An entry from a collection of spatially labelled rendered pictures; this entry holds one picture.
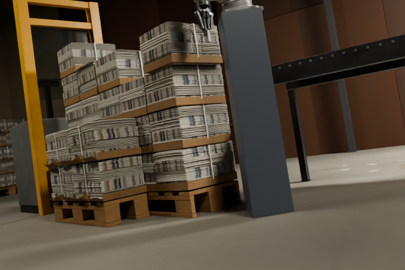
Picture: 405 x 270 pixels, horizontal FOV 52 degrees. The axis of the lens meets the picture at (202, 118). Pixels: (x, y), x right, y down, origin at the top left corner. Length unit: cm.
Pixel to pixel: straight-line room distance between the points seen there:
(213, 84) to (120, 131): 62
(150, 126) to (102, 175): 39
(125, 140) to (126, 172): 19
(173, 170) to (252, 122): 58
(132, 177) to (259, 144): 86
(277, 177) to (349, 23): 402
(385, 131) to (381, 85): 57
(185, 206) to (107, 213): 45
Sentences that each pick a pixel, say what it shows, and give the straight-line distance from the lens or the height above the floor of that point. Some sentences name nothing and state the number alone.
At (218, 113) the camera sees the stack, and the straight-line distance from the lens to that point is 244.
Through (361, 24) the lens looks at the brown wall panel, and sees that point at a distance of 581.
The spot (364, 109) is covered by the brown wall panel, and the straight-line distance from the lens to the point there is 571.
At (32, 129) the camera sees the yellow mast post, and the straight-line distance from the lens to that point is 368.
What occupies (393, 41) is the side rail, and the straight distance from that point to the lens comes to 251.
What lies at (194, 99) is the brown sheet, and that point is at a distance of 234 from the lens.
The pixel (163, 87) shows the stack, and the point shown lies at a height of 73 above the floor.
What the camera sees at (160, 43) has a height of 96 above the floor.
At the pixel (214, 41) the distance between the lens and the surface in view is 250.
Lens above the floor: 38
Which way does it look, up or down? 3 degrees up
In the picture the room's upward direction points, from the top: 8 degrees counter-clockwise
